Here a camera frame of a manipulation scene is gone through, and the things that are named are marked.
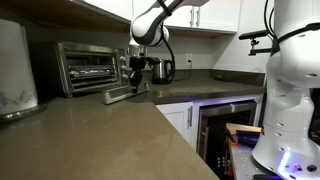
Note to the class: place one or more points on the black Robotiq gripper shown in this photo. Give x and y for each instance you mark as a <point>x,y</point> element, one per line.
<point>137,66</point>

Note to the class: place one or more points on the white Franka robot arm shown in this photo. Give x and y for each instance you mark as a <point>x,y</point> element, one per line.
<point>293,83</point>

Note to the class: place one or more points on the silver oven knob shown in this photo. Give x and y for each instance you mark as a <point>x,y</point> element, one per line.
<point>122,58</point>
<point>124,68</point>
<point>125,77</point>

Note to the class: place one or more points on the foil-lined oven tray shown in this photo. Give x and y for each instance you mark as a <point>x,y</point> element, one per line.
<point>91,71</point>

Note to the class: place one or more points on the white lower cabinet door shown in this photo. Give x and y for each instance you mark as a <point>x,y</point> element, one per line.
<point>175,118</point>

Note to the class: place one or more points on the stainless steel toaster oven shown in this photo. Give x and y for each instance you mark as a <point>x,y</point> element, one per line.
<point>50,66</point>

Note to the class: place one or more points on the stainless steel electric kettle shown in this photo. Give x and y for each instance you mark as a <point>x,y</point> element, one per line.
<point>160,71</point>

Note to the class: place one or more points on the small dark countertop object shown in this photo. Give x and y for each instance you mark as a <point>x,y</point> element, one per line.
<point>222,78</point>

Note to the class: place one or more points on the stainless under-counter beverage fridge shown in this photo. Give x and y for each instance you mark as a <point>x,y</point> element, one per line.
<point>220,133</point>

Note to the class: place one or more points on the orange clamp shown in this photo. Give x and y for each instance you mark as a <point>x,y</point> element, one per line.
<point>232,142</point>

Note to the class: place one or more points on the metal paper towel holder base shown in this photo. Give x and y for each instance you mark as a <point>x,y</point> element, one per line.
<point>26,113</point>

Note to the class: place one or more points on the wooden board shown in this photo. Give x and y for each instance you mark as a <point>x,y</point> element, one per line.
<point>243,127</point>

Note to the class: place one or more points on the dark blue tool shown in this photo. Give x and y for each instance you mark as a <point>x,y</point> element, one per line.
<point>248,137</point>

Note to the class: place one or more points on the grey perforated robot table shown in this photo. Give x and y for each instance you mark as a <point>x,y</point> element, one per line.
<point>243,163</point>

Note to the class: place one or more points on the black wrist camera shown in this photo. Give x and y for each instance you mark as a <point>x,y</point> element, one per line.
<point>152,61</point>

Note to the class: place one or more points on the white wall outlet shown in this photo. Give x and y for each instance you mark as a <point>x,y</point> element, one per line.
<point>189,59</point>

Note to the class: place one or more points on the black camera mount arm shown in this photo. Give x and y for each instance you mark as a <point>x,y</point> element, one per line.
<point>258,51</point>

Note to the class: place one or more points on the black stereo camera bar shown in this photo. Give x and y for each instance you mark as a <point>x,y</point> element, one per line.
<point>254,34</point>

